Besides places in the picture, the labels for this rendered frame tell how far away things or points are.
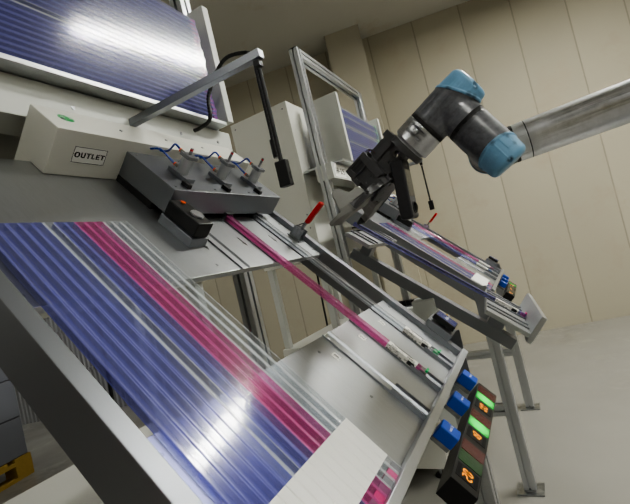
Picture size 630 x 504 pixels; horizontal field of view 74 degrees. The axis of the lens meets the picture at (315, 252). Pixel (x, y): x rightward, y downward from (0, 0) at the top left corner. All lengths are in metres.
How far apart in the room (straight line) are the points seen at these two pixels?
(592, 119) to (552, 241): 3.12
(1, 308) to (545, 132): 0.87
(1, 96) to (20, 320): 0.46
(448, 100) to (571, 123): 0.24
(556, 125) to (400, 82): 3.26
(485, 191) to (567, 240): 0.77
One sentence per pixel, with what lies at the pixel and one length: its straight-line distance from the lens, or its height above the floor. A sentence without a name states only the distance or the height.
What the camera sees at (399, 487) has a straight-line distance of 0.49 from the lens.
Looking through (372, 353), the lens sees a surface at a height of 0.81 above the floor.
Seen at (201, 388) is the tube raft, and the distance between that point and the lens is 0.46.
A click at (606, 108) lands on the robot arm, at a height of 1.12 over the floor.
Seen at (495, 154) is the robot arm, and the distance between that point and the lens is 0.79.
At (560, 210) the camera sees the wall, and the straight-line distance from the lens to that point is 4.05.
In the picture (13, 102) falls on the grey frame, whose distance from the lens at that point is 0.85.
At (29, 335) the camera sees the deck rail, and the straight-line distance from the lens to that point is 0.46.
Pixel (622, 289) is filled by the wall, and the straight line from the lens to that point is 4.22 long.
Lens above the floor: 0.97
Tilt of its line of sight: 2 degrees up
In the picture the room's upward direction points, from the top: 13 degrees counter-clockwise
